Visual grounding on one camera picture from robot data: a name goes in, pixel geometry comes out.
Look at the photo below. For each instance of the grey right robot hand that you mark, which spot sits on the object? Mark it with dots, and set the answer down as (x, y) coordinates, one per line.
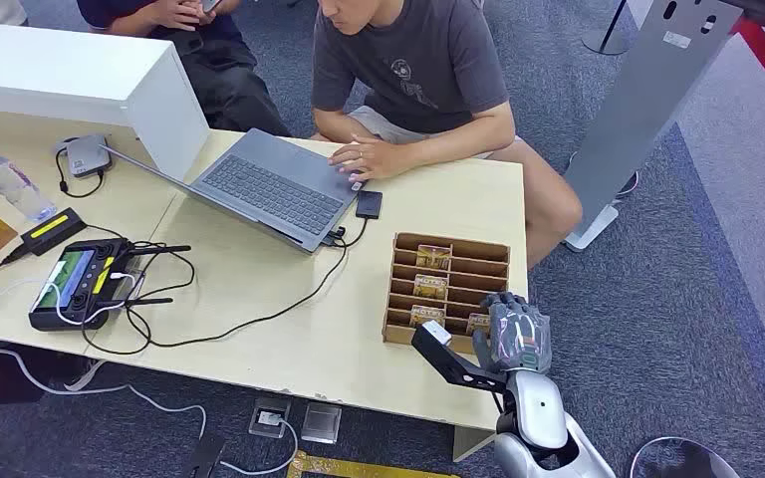
(518, 336)

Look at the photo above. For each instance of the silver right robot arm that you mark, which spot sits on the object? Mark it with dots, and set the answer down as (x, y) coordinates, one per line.
(539, 415)

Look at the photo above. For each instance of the yellow hotel card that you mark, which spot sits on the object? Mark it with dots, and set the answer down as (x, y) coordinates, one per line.
(430, 287)
(477, 324)
(434, 257)
(427, 315)

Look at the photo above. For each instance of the cardboard card holder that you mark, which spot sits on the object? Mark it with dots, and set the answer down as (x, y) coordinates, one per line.
(452, 303)

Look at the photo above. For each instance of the person's left hand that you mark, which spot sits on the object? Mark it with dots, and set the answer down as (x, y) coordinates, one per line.
(366, 157)

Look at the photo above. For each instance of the person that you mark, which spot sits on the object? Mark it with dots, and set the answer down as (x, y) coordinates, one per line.
(224, 72)
(422, 66)

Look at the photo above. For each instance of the black external drive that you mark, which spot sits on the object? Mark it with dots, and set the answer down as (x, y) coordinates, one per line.
(368, 204)

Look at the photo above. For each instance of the metal floor socket plate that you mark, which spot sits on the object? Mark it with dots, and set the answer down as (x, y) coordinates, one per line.
(321, 423)

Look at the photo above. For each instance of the floor socket with plug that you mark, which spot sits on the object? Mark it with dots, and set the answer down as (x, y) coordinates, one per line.
(269, 417)

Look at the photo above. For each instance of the grey floor stand panel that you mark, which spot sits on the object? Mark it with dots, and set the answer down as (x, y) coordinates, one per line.
(646, 99)

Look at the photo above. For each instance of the grey laptop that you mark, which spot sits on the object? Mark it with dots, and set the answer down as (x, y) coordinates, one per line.
(270, 188)

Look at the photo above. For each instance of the stanchion pole base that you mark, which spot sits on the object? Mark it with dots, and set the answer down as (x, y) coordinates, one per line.
(605, 38)

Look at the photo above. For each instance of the black flat floor piece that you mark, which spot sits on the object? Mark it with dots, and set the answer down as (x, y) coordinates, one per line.
(204, 456)

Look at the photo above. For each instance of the black remote controller with screen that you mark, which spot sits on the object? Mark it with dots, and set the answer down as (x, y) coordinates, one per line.
(79, 280)

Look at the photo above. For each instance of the phone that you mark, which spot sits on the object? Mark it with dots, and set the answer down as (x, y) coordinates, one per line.
(209, 4)

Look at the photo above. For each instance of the grey power adapter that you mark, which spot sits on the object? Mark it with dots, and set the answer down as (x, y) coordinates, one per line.
(87, 156)

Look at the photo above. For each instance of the black box with yellow label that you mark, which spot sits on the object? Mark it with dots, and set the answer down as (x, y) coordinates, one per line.
(52, 230)

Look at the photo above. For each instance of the white desk partition box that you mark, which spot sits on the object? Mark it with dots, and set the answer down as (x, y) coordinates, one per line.
(92, 79)

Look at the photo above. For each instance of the clear water bottle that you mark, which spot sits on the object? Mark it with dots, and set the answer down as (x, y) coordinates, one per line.
(9, 185)

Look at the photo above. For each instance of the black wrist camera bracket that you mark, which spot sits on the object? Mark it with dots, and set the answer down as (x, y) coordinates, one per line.
(445, 356)

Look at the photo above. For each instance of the yellow floor tape frame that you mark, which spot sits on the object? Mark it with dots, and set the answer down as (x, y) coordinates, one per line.
(356, 469)

